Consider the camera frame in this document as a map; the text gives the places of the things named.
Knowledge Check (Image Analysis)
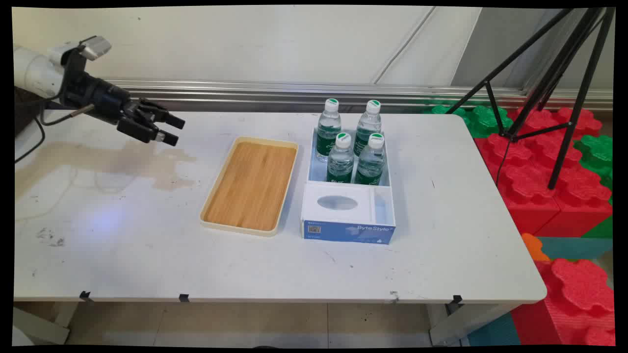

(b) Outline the black tripod cable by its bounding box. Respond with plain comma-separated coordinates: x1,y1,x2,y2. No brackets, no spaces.
495,139,514,188

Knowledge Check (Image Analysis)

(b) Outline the wooden tray with cream rim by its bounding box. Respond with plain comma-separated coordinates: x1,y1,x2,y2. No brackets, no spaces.
199,136,300,238

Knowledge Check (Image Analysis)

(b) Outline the black tripod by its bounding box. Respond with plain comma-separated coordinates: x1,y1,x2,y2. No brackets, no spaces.
444,7,617,190

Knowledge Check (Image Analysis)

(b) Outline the orange foam block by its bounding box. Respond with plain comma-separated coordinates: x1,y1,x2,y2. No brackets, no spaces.
521,233,551,263

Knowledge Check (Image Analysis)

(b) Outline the white table leg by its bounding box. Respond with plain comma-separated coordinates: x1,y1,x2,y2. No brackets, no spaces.
428,303,518,347
12,304,71,345

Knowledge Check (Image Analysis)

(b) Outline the green foam block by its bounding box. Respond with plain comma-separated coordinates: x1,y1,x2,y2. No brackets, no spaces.
423,100,514,139
573,134,614,193

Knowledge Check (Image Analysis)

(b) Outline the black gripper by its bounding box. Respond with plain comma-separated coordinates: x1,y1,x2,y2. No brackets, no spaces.
60,69,186,147

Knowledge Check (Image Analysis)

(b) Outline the green label water bottle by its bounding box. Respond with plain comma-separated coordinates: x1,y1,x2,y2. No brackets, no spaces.
315,98,343,163
353,100,383,158
354,133,386,186
326,132,355,185

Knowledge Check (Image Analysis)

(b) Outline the large red foam block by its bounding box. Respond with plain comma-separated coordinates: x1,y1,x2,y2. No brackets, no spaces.
473,106,614,238

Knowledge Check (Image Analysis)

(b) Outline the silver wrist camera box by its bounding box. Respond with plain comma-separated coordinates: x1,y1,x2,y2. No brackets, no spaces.
61,36,112,69

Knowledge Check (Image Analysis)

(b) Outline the teal foam block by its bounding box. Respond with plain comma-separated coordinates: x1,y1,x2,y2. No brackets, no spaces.
537,236,614,261
465,313,522,347

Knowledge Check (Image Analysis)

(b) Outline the aluminium wall rail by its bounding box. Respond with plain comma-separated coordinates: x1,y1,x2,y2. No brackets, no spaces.
105,79,614,112

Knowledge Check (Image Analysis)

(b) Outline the blue and white cardboard box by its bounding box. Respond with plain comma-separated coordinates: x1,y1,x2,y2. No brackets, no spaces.
300,126,396,245

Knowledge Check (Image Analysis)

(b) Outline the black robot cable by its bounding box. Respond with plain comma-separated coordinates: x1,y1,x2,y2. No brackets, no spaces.
14,96,96,165

